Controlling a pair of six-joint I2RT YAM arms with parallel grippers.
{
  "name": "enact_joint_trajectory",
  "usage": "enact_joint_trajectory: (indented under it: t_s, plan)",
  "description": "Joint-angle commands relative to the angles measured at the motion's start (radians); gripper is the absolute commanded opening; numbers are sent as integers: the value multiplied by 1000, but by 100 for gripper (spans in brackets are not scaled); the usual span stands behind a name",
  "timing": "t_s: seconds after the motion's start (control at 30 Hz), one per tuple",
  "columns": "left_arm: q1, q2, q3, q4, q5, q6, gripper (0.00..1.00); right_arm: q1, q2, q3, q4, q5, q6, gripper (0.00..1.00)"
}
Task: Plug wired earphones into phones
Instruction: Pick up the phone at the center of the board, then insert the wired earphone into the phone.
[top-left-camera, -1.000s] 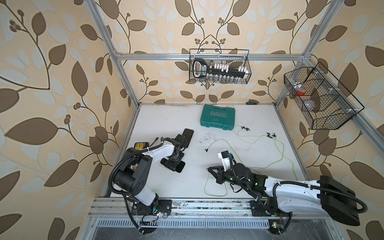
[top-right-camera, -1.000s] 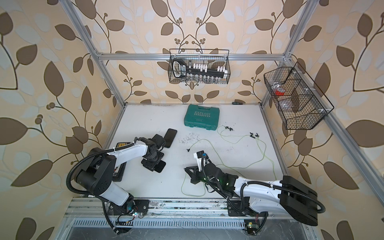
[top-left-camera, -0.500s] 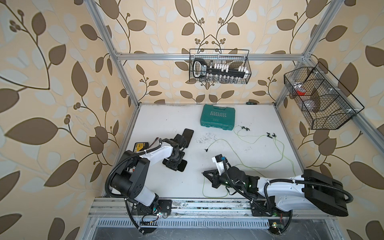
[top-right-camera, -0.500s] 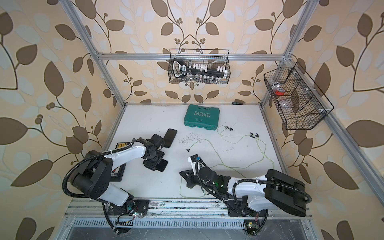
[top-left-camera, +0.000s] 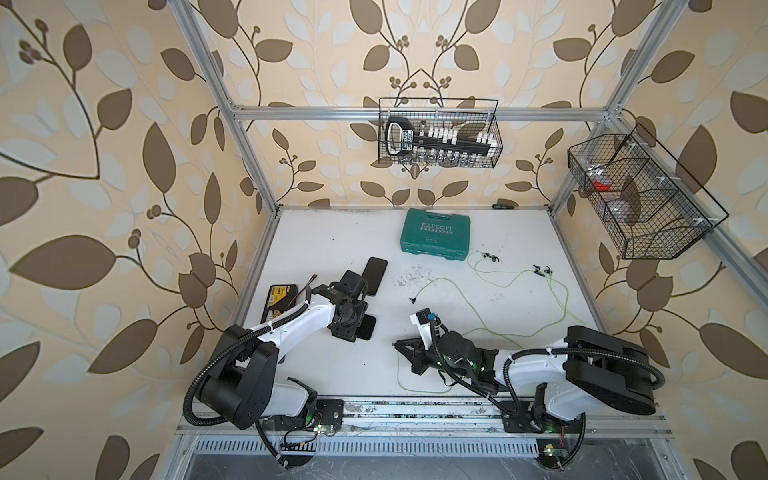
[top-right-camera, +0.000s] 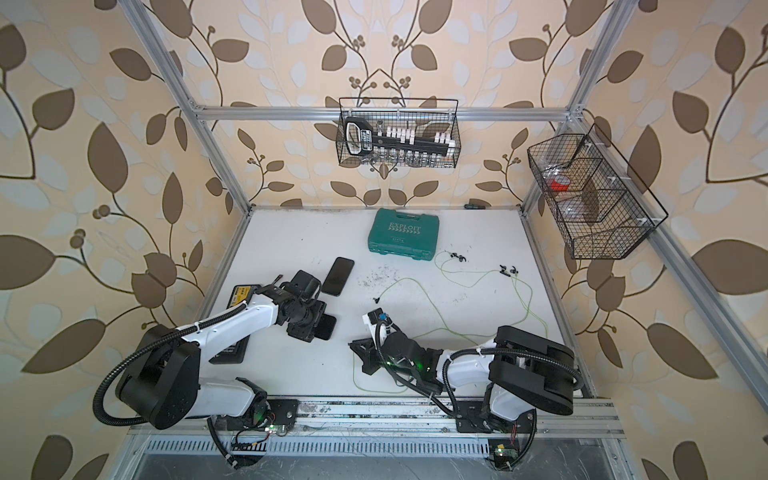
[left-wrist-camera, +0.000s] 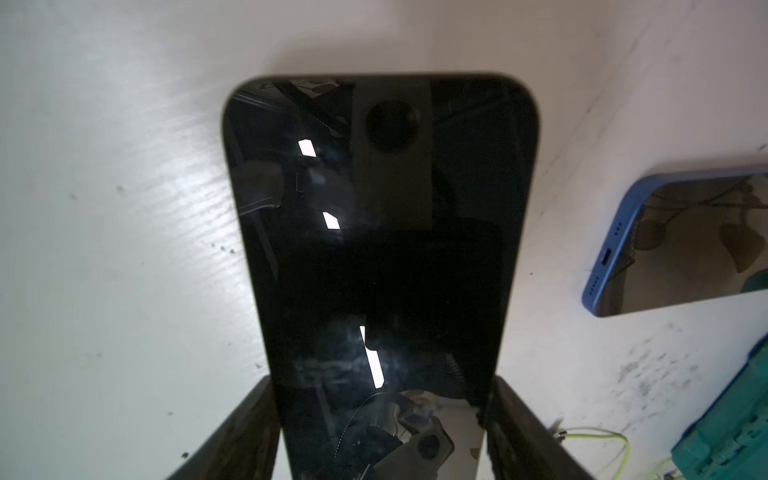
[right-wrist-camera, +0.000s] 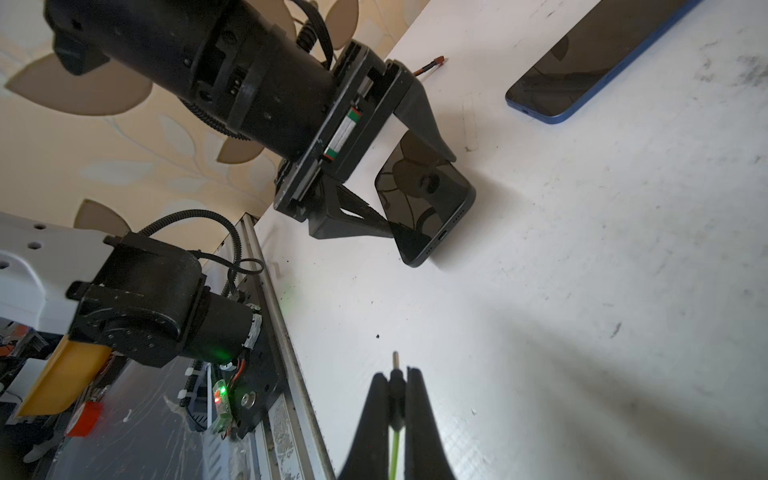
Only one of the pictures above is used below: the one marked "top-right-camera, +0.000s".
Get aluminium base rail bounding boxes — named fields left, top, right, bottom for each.
left=130, top=396, right=626, bottom=459

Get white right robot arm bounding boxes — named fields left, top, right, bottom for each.
left=349, top=318, right=584, bottom=433

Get green wired earphones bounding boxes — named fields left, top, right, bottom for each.
left=432, top=250, right=551, bottom=338
left=351, top=277, right=499, bottom=396

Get black wire basket back wall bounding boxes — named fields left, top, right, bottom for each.
left=335, top=96, right=462, bottom=169

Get aluminium frame post right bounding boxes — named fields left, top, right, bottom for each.
left=518, top=0, right=637, bottom=217

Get socket wrench set in basket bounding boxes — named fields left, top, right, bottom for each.
left=336, top=116, right=460, bottom=157

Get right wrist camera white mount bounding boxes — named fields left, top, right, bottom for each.
left=362, top=308, right=393, bottom=344

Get blue-edged black smartphone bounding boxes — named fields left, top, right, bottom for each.
left=321, top=257, right=355, bottom=297

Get aluminium frame post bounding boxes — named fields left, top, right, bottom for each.
left=118, top=0, right=251, bottom=216
left=518, top=0, right=637, bottom=217

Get black wire basket right wall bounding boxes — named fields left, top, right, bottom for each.
left=527, top=124, right=669, bottom=260

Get aluminium frame crossbar back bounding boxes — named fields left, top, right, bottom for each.
left=194, top=105, right=571, bottom=123

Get red item in right basket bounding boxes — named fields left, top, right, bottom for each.
left=543, top=168, right=571, bottom=194

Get black yellow battery pack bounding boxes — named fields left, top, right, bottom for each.
left=209, top=284, right=259, bottom=365

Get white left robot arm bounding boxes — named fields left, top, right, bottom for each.
left=92, top=270, right=326, bottom=429

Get black wire basket wall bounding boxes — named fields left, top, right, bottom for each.
left=335, top=96, right=462, bottom=169
left=527, top=124, right=669, bottom=260

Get green plastic tool case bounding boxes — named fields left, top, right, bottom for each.
left=367, top=209, right=440, bottom=261

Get aluminium frame post left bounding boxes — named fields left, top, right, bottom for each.
left=118, top=0, right=251, bottom=216

